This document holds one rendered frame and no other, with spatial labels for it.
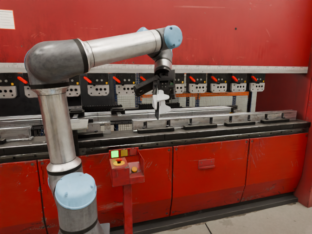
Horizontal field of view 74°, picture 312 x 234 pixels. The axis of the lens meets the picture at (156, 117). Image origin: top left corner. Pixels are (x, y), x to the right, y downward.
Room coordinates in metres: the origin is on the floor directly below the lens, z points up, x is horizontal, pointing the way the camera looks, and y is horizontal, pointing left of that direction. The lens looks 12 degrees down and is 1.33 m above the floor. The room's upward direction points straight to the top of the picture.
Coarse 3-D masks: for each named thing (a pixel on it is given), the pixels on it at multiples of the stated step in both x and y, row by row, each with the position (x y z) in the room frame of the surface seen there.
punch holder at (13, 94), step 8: (0, 72) 1.35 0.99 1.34; (8, 72) 1.36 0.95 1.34; (0, 80) 1.34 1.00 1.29; (8, 80) 1.36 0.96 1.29; (16, 80) 1.40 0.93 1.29; (0, 88) 1.34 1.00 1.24; (8, 88) 1.35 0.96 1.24; (16, 88) 1.38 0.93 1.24; (0, 96) 1.34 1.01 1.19; (8, 96) 1.35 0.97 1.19; (16, 96) 1.38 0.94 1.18
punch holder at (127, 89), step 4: (116, 76) 1.55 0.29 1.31; (120, 76) 1.56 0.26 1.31; (124, 76) 1.56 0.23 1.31; (128, 76) 1.57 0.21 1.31; (132, 76) 1.58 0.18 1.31; (120, 80) 1.55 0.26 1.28; (124, 80) 1.56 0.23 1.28; (128, 80) 1.57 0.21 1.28; (132, 80) 1.58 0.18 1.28; (116, 84) 1.56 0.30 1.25; (120, 84) 1.57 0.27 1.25; (124, 84) 1.57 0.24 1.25; (128, 84) 1.57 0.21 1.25; (132, 84) 1.58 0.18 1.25; (116, 88) 1.54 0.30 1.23; (120, 88) 1.55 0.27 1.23; (124, 88) 1.58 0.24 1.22; (128, 88) 1.58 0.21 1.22; (132, 88) 1.59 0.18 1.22; (116, 92) 1.54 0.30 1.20; (120, 92) 1.55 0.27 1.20; (124, 92) 1.56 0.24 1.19; (128, 92) 1.57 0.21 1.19; (132, 92) 1.59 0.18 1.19
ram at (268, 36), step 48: (0, 0) 1.36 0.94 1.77; (48, 0) 1.44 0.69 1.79; (96, 0) 1.52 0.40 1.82; (144, 0) 1.61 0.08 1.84; (192, 0) 1.71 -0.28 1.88; (240, 0) 1.83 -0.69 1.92; (288, 0) 1.97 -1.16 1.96; (0, 48) 1.35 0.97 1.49; (192, 48) 1.72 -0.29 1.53; (240, 48) 1.84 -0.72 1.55; (288, 48) 1.98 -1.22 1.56
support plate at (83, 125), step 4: (80, 120) 1.47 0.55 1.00; (84, 120) 1.47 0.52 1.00; (88, 120) 1.50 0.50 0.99; (72, 124) 1.34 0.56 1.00; (76, 124) 1.34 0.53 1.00; (80, 124) 1.34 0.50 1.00; (84, 124) 1.34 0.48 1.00; (72, 128) 1.24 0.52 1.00; (76, 128) 1.24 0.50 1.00; (80, 128) 1.25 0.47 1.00; (84, 128) 1.25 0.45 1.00
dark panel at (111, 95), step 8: (80, 80) 1.99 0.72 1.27; (112, 80) 2.07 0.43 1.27; (80, 88) 1.99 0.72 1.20; (112, 88) 2.07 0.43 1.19; (24, 96) 1.86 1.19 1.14; (88, 96) 2.01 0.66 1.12; (96, 96) 2.03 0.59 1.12; (104, 96) 2.05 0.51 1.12; (112, 96) 2.07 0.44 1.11; (0, 104) 1.81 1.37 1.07; (8, 104) 1.82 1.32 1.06; (16, 104) 1.84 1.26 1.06; (24, 104) 1.86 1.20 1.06; (32, 104) 1.88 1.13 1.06; (88, 104) 2.01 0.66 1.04; (96, 104) 2.03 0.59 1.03; (104, 104) 2.05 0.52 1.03; (112, 104) 2.07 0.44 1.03; (0, 112) 1.80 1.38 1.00; (8, 112) 1.82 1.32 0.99; (16, 112) 1.84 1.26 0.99; (24, 112) 1.85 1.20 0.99; (32, 112) 1.87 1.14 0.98; (40, 112) 1.89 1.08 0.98
